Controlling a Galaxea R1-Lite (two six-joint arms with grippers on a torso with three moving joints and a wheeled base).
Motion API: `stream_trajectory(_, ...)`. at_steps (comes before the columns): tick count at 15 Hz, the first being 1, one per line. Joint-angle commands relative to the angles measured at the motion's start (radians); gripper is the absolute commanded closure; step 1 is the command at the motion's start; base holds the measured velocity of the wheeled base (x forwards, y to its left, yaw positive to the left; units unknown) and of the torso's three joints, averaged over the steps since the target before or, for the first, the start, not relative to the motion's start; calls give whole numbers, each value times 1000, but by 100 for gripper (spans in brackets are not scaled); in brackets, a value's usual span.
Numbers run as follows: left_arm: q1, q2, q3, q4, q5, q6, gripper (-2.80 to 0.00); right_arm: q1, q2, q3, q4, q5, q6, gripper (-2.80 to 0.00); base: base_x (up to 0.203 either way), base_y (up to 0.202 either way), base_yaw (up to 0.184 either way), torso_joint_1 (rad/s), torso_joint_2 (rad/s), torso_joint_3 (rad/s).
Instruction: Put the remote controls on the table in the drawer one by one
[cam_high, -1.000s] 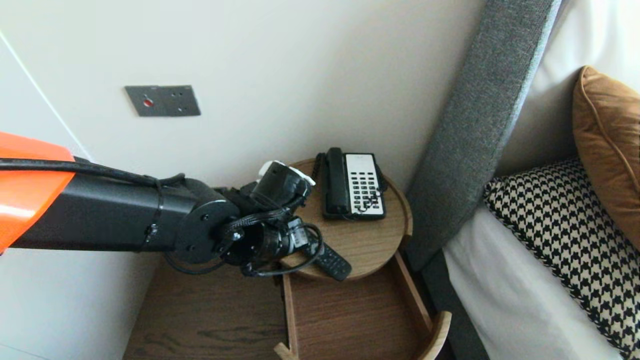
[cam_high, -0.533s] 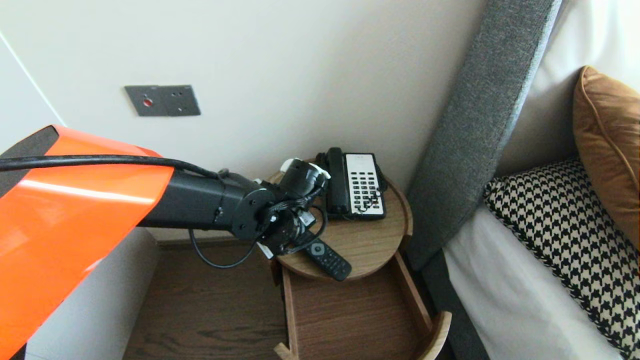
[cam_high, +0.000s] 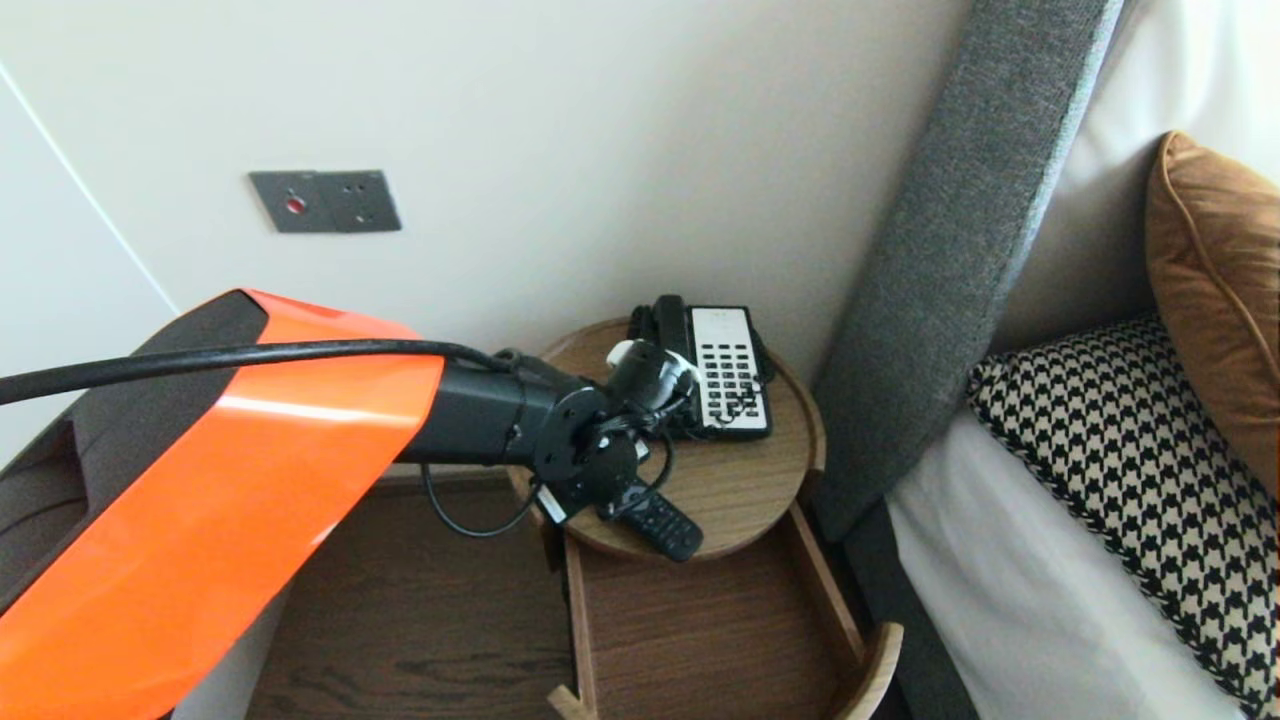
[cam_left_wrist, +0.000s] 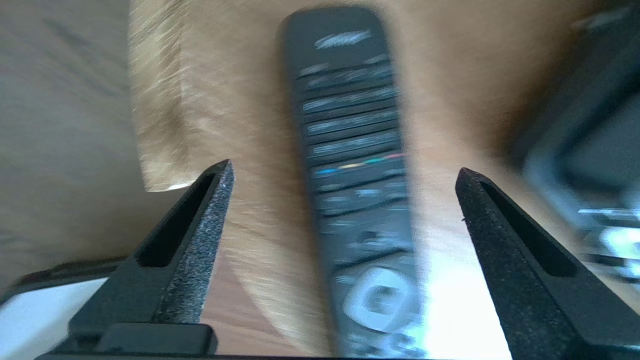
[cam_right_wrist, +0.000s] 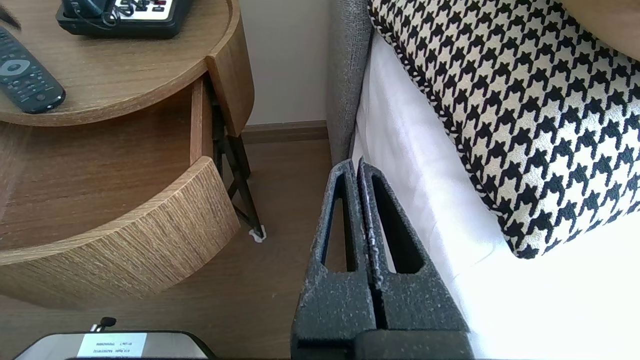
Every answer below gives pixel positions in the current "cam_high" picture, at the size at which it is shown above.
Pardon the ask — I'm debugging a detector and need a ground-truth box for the black remote control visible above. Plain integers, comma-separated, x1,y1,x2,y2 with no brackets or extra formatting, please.
600,485,704,563

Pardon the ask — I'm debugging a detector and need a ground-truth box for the curved wooden table drawer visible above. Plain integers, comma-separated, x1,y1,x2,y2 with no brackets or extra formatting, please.
545,500,906,720

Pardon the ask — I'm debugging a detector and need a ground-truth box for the round wooden bedside table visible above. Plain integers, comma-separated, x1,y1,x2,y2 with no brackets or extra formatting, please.
505,316,827,576

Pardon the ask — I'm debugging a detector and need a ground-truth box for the brown wooden baseboard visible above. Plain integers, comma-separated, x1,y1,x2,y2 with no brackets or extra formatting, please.
395,464,513,485

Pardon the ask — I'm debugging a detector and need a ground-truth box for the black telephone handset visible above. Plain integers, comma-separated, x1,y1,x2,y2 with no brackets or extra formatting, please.
650,294,701,441

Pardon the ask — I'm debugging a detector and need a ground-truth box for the white bed sheet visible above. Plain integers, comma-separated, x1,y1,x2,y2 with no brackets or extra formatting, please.
885,410,1246,720

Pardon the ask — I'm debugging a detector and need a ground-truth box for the grey fabric headboard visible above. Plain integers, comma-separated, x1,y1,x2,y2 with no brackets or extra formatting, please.
812,0,1126,546

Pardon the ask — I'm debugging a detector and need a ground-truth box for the black white houndstooth pillow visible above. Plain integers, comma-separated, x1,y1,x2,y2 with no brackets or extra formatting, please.
965,315,1280,720

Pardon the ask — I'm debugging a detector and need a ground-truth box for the brown cushion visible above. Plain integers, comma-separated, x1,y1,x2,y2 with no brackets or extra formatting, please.
1145,131,1280,501

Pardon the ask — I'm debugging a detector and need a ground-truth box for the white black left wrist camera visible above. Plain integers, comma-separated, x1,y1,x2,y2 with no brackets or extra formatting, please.
605,338,701,411

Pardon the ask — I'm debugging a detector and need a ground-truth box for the black coiled telephone cord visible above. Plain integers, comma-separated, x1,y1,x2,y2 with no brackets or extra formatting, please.
625,305,777,426

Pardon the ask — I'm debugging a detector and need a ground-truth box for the dark grey bed frame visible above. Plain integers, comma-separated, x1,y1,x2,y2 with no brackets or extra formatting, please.
843,500,981,720

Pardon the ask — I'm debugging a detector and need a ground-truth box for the grey wall plate with holes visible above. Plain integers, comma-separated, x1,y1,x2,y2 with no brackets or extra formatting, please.
320,170,403,233

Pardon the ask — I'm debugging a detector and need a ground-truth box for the grey switch plate red button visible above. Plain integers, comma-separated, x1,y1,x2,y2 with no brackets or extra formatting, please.
249,172,326,234

